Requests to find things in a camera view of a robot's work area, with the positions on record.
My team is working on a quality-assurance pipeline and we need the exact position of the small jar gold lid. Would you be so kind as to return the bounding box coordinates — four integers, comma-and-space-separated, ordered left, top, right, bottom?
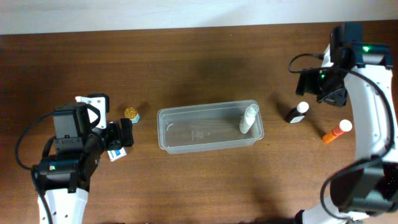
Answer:
124, 107, 140, 123

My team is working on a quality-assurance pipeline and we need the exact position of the orange tube white cap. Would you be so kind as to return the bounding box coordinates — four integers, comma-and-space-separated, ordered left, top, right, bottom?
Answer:
322, 119, 353, 143

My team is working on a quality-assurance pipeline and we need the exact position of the dark bottle white cap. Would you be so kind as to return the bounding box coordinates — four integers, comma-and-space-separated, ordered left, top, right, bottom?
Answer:
285, 101, 309, 124

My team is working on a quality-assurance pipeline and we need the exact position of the white spray bottle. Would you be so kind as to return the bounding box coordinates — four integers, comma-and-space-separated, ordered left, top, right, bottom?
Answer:
239, 104, 259, 134

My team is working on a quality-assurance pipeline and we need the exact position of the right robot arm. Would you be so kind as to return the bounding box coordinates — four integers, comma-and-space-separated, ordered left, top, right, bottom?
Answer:
294, 22, 397, 223

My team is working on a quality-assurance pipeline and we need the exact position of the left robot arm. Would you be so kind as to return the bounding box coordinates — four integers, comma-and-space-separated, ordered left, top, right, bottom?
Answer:
31, 102, 134, 223

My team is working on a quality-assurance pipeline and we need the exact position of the clear plastic container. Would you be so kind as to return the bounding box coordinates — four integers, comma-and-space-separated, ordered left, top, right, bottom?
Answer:
157, 100, 264, 154

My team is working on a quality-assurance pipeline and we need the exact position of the white Panadol box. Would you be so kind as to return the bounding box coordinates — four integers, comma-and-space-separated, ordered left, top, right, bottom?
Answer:
108, 147, 127, 162

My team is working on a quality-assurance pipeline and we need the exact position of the right black cable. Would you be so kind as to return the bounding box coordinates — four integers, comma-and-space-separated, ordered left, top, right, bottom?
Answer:
288, 53, 396, 215

